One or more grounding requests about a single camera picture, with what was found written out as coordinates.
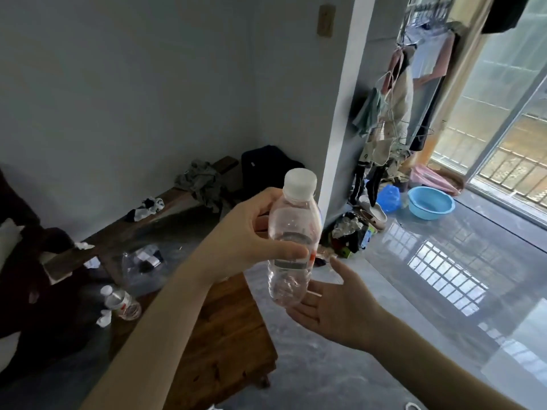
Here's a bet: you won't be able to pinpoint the person's left hand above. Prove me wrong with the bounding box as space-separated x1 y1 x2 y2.
185 186 310 288

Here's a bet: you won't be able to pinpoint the person's right hand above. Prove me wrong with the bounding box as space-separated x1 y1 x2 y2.
286 257 393 355

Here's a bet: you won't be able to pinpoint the red label water bottle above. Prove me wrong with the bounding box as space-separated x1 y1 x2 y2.
267 167 324 308
100 285 142 322

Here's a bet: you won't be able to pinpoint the person's left forearm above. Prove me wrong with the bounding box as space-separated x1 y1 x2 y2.
79 262 214 410

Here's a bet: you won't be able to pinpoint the person's right forearm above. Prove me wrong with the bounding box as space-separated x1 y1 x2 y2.
365 313 530 410

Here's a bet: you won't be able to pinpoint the gray clothes heap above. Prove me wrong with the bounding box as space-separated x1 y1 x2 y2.
174 159 225 212

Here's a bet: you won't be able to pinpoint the black jacket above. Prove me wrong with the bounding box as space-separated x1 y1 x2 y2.
240 145 307 206

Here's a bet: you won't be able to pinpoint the pile of clothes and shoes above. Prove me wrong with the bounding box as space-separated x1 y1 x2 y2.
326 211 377 259

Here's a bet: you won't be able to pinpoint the clear bag of socks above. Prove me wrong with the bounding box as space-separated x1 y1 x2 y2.
121 244 165 278

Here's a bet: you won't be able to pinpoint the white and navy socks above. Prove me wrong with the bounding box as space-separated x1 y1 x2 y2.
124 196 165 223

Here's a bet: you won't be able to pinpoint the wooden folding table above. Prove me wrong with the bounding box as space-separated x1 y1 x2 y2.
109 272 279 410

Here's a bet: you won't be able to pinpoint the gray slipper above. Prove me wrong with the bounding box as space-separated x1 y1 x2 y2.
358 195 389 232

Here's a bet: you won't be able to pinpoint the blue plastic bag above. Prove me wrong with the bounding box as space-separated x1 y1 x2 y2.
375 183 402 214

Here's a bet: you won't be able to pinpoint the long wooden bench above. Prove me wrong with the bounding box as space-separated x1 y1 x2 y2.
42 155 240 282

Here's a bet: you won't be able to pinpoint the blue plastic basin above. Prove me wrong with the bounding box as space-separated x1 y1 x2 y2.
406 185 455 222

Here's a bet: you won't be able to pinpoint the pink plastic basin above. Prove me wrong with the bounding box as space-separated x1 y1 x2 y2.
408 163 464 197

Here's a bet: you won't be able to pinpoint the hanging clothes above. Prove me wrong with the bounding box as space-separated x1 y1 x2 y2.
351 20 460 210

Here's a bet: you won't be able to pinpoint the cream cushion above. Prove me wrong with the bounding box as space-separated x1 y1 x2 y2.
0 217 26 274

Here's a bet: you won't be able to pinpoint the glass sliding door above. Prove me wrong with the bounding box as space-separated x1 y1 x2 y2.
429 0 547 229

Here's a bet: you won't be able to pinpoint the tan curtain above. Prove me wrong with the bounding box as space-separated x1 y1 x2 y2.
427 0 496 158

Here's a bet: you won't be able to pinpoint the black hanging garment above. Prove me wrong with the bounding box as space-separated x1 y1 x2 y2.
480 0 533 35

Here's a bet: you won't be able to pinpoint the beige wall switch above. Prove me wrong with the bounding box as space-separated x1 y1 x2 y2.
317 3 336 38

